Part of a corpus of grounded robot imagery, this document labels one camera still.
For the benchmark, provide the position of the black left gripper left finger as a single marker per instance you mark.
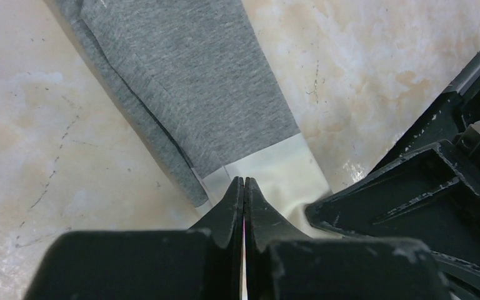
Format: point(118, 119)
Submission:
point(201, 262)

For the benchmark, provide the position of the grey underwear white waistband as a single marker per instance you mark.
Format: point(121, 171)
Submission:
point(191, 76)

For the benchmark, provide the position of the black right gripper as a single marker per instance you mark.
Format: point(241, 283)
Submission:
point(427, 187)

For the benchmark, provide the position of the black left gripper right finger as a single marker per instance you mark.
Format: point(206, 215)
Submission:
point(284, 263)

